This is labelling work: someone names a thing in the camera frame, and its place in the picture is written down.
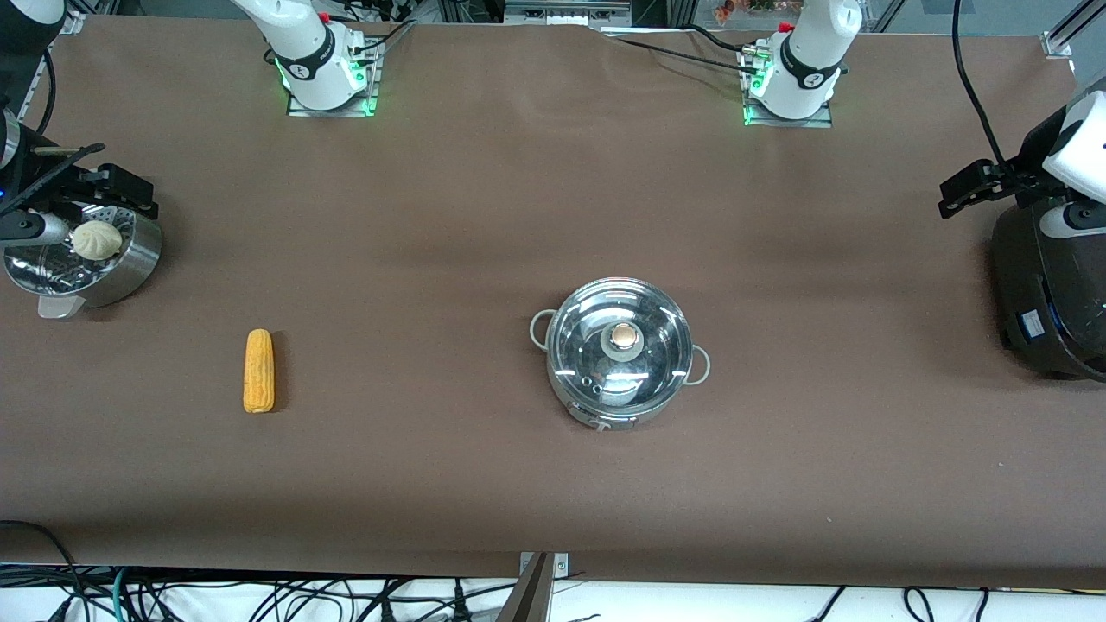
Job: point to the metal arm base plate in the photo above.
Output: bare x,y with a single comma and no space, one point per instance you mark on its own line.
373,86
825,121

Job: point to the yellow corn cob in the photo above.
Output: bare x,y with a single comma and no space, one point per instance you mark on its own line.
259,371

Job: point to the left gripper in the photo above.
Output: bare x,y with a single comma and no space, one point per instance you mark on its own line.
1025,171

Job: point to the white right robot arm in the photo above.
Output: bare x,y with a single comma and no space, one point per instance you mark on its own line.
311,60

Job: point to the glass pot lid with knob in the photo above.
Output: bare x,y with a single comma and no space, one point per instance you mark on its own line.
622,345

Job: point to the white steamed bun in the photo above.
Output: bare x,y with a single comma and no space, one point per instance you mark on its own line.
97,240

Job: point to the steel steamer pot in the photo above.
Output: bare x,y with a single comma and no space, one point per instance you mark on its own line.
130,259

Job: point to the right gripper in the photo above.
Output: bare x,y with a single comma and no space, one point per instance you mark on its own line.
54,185

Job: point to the aluminium frame profile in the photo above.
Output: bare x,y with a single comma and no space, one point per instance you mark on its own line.
1071,30

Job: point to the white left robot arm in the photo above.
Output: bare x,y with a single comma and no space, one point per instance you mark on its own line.
808,60

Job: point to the metal table edge bracket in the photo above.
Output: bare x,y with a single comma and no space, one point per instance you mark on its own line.
531,596

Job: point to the black rice cooker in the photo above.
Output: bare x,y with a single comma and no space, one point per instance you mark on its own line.
1054,294

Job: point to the grey power strip box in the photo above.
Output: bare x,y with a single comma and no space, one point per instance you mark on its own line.
566,12

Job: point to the brown table cover sheet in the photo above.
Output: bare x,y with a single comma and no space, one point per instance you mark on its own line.
432,216

